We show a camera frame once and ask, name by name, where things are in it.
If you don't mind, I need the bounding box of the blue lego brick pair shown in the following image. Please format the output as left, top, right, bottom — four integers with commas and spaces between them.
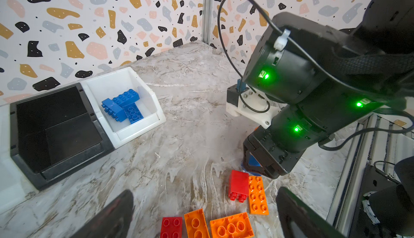
101, 99, 127, 122

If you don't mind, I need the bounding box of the blue long lego brick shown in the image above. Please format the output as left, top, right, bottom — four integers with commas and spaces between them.
123, 103, 144, 124

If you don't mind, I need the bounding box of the orange long lego brick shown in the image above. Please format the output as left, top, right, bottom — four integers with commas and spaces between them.
210, 212, 254, 238

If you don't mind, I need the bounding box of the black middle bin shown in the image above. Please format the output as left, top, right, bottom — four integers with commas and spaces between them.
10, 83, 115, 191

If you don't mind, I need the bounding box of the left white bin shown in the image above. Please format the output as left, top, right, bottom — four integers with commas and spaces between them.
0, 104, 38, 214

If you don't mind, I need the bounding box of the white bin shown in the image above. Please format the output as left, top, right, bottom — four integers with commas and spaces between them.
81, 67, 166, 149
0, 104, 38, 214

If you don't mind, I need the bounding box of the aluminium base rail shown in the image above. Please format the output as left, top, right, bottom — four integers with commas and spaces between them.
327, 114, 414, 238

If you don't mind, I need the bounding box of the small blue lego brick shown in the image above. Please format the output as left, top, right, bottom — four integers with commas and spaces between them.
241, 153, 261, 176

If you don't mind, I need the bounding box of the red lego brick centre right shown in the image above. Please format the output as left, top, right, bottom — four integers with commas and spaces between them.
229, 170, 249, 203

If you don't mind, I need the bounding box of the orange lego brick upper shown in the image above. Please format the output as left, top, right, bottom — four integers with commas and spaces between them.
184, 209, 210, 238

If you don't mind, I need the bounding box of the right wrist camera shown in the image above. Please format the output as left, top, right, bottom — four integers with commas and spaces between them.
226, 80, 281, 129

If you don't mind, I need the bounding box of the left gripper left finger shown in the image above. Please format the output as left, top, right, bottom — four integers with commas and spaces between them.
72, 189, 134, 238

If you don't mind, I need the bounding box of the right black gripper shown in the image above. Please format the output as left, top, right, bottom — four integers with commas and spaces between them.
242, 127, 305, 179

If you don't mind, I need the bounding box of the red square lego brick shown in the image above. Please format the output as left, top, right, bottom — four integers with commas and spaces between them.
160, 217, 183, 238

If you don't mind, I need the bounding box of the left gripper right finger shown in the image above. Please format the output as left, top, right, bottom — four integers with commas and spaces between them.
276, 187, 344, 238

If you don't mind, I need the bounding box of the right white bin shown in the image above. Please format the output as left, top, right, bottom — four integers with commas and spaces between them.
81, 67, 166, 149

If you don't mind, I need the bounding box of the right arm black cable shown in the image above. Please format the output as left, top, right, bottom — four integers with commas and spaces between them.
217, 0, 414, 151

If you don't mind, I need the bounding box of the right corner aluminium post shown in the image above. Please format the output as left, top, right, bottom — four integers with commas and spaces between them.
202, 0, 213, 44

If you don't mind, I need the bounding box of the orange lego brick right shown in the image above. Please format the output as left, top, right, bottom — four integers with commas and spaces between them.
248, 175, 269, 215

